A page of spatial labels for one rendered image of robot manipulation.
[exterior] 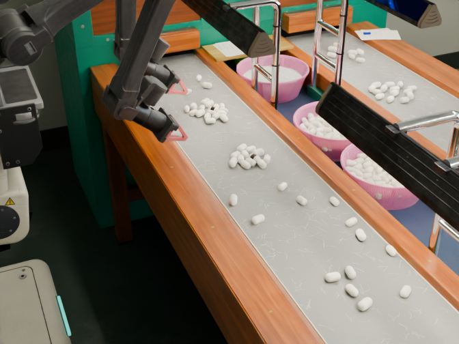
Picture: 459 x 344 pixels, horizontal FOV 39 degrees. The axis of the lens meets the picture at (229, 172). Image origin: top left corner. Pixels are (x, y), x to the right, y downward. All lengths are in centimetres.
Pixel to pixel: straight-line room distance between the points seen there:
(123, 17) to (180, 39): 59
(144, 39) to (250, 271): 59
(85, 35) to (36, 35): 106
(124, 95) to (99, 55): 86
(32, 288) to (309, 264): 104
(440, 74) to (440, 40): 193
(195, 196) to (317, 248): 35
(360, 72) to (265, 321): 136
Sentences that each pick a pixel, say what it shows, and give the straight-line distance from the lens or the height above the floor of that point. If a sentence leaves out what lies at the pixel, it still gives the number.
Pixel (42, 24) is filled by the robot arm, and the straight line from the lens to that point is 142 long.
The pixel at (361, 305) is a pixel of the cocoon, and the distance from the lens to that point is 141.
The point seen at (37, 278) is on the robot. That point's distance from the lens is 227.
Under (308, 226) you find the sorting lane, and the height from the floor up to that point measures 74.
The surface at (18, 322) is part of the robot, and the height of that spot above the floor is 28.
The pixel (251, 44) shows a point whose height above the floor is 108.
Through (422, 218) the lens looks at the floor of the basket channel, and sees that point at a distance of 183.
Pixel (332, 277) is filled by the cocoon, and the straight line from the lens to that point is 147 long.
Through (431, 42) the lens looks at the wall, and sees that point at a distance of 436.
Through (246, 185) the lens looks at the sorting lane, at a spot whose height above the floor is 74.
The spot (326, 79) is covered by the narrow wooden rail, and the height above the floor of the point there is 76.
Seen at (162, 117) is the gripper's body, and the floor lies 91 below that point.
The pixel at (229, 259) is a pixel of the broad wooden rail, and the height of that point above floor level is 77.
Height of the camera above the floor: 172
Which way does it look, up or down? 32 degrees down
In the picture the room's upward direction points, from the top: straight up
